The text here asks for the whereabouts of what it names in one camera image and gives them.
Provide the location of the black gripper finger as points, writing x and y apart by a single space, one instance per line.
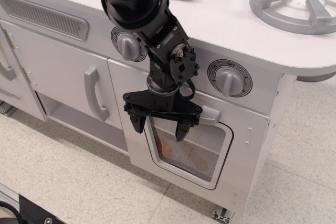
138 119
182 129

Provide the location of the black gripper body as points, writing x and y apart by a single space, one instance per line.
171 107

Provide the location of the silver oven door handle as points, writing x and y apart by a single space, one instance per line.
209 116

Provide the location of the white oven door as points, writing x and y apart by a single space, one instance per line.
217 162

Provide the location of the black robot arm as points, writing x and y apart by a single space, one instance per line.
172 63

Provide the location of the grey right oven knob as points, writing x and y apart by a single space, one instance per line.
229 78

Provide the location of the grey oven knob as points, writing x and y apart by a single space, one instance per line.
229 78
130 47

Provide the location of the grey left oven knob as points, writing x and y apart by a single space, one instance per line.
130 47

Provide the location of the white cabinet door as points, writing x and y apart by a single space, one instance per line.
56 70

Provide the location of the white toy kitchen unit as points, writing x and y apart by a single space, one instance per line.
215 27

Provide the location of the silver vent grille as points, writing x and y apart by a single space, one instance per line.
47 18

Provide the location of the silver right stove burner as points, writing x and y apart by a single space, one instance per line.
308 17

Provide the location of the silver cabinet door handle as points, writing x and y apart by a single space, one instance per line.
91 78

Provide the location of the aluminium frame rail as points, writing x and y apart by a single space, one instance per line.
7 109

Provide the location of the silver left edge handle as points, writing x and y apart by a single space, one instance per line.
7 70

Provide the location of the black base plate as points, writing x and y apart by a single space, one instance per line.
32 213

